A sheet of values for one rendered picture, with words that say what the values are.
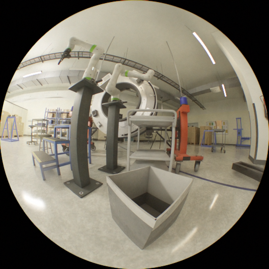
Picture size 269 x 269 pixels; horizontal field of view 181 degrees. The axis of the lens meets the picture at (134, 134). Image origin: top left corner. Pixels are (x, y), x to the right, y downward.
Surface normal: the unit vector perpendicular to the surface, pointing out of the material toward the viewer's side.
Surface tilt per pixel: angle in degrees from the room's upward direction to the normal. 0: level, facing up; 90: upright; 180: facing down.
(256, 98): 90
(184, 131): 90
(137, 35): 180
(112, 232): 0
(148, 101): 90
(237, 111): 90
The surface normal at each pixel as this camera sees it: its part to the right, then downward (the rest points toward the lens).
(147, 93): -0.22, -0.02
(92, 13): -0.04, 1.00
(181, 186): -0.79, -0.04
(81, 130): 0.95, 0.04
